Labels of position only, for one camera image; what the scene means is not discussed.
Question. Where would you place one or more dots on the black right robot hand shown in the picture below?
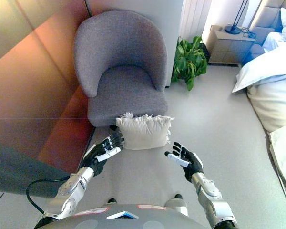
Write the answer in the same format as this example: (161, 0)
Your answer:
(193, 164)

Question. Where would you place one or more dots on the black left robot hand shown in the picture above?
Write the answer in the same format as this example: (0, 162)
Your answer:
(95, 157)

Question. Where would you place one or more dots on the white fringed pillow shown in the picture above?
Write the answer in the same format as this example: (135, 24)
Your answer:
(143, 133)

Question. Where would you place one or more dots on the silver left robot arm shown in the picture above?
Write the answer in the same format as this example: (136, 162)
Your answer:
(71, 188)

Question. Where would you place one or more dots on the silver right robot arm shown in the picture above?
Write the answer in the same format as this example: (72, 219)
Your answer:
(211, 193)

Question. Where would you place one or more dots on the black right robot foot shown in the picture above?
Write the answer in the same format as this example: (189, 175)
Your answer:
(178, 196)

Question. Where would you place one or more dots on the silver right robot leg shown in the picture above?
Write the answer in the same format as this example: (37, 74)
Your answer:
(176, 206)

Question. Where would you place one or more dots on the grey robot torso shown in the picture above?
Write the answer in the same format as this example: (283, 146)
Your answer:
(119, 218)

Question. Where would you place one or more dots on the cream throw blanket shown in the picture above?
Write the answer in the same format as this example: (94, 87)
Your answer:
(284, 155)

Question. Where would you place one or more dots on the brown wooden cabinet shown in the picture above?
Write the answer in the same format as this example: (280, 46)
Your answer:
(31, 90)

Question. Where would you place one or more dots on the grey upholstered armchair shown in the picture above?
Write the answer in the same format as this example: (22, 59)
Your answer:
(124, 59)

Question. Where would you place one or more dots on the green potted plant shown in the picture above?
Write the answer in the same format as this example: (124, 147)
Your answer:
(188, 62)

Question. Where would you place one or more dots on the light blue duvet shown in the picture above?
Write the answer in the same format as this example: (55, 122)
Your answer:
(269, 69)

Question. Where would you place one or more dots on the beige nightstand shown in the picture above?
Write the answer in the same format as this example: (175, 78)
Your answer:
(228, 47)

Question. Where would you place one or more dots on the dark blue floor lamp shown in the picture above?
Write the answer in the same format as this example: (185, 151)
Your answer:
(232, 29)

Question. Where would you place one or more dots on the white curtain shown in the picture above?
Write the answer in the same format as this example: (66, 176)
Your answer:
(193, 19)

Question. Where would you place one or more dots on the beige padded headboard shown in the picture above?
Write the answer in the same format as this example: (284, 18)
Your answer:
(264, 16)

